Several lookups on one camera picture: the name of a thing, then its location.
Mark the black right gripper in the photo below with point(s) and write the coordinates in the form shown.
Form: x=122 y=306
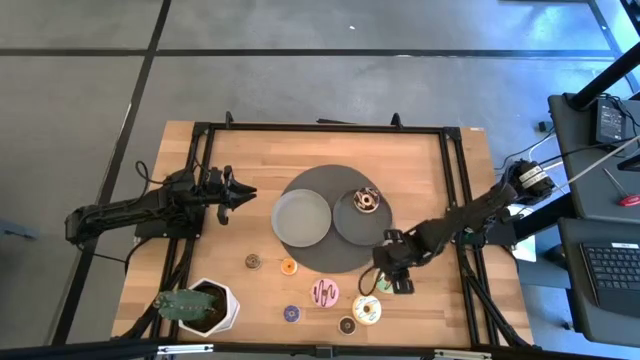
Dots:
x=395 y=252

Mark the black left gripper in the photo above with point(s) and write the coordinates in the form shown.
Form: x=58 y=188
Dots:
x=226 y=200

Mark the green donut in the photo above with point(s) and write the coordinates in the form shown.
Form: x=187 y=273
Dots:
x=383 y=286

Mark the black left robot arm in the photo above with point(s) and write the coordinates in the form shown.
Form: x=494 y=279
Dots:
x=125 y=207

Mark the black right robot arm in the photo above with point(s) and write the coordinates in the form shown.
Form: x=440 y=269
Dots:
x=475 y=212

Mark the white donut with blue squiggle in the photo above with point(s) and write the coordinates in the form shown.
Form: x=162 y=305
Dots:
x=361 y=304

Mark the dark grey plate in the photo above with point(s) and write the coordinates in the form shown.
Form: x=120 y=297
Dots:
x=360 y=227

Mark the light grey plate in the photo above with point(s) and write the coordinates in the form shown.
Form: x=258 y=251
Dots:
x=301 y=218

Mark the small chocolate donut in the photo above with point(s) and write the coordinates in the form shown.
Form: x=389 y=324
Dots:
x=343 y=326

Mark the small brown donut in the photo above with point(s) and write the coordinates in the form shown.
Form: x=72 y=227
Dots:
x=249 y=261

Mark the pink donut with brown squiggle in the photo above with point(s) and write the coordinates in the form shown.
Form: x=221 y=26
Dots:
x=325 y=300

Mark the round dark grey woven placemat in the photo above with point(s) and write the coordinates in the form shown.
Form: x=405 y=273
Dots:
x=325 y=260

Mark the small orange donut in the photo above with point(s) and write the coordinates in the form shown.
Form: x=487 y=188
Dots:
x=285 y=267

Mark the brown white striped donut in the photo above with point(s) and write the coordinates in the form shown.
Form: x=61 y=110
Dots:
x=361 y=201

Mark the small blue sprinkled donut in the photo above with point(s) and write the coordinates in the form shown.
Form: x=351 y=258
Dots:
x=288 y=314

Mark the white hexagonal plant pot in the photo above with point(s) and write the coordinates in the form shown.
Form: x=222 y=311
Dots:
x=231 y=305

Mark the green cactus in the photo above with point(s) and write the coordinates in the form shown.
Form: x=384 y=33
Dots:
x=185 y=305

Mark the dark grey desk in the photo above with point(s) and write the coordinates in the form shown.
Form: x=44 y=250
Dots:
x=575 y=300

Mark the black laptop keyboard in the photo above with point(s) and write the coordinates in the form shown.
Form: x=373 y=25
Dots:
x=615 y=275

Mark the dark grey side table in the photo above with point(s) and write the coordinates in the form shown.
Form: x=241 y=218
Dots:
x=580 y=150

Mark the blue grey floor object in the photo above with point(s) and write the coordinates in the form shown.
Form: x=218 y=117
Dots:
x=15 y=229

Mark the white thin rod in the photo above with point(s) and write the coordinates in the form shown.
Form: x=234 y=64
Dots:
x=600 y=165

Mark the black power adapter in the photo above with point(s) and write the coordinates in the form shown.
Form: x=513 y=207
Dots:
x=610 y=122

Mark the black diagonal pole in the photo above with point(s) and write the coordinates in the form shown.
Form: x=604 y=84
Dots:
x=605 y=77

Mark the silver frame bracket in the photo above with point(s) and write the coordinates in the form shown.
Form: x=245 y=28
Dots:
x=185 y=349
x=462 y=355

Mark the black aluminium table frame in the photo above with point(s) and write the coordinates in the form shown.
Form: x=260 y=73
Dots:
x=452 y=165

